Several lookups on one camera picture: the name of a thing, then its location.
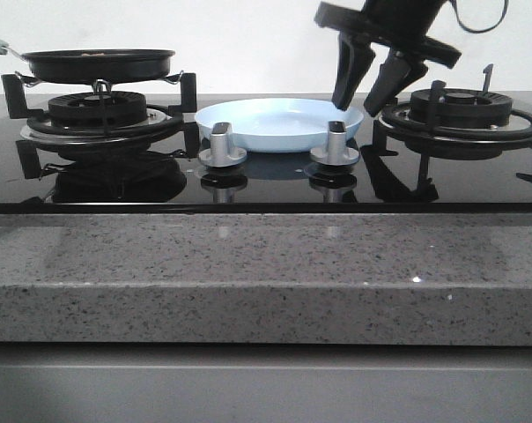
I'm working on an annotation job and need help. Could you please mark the right black gas burner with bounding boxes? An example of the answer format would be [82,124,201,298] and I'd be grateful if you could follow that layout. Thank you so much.
[408,88,514,129]

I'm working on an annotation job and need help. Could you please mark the left black pan support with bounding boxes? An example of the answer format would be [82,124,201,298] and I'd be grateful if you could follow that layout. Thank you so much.
[2,72,197,150]

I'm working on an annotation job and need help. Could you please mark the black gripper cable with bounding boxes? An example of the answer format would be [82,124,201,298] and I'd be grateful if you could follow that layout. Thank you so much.
[448,0,512,33]

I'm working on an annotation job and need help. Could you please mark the black frying pan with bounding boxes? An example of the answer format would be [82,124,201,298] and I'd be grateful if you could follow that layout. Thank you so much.
[20,49,174,85]

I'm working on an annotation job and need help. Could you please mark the grey cabinet front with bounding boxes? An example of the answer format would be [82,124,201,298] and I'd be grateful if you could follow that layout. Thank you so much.
[0,344,532,422]

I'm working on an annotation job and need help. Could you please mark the black pan support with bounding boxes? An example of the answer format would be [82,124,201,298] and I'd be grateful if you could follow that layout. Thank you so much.
[2,72,197,150]
[372,64,532,189]

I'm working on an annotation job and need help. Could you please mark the black gas burner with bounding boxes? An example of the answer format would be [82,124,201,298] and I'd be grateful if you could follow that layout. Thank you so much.
[48,91,147,129]
[408,88,514,129]

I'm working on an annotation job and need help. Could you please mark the left silver stove knob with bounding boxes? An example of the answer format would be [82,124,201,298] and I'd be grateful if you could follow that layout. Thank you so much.
[198,122,248,168]

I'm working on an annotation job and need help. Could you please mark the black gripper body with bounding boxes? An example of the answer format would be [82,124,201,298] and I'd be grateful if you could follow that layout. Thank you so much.
[314,0,461,68]

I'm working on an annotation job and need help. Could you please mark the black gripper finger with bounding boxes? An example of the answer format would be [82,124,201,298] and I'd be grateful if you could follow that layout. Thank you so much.
[332,32,375,110]
[364,49,428,116]

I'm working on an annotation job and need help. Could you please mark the right silver stove knob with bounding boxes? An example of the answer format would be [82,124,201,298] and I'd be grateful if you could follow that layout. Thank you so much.
[310,121,359,167]

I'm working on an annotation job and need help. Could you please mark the left black gas burner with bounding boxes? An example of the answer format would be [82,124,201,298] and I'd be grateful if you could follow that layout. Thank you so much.
[48,91,147,129]

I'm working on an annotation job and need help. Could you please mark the silver stove knob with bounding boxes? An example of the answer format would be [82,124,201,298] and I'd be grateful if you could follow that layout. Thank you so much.
[198,122,248,168]
[310,121,359,167]

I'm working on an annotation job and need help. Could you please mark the light blue plate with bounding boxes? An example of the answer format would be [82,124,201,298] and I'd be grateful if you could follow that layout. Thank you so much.
[195,98,364,153]

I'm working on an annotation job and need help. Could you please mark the right black pan support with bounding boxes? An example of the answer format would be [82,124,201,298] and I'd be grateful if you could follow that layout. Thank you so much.
[372,64,532,189]

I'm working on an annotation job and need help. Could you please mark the black glass cooktop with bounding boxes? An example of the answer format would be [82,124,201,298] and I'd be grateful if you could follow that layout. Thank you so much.
[0,93,532,214]

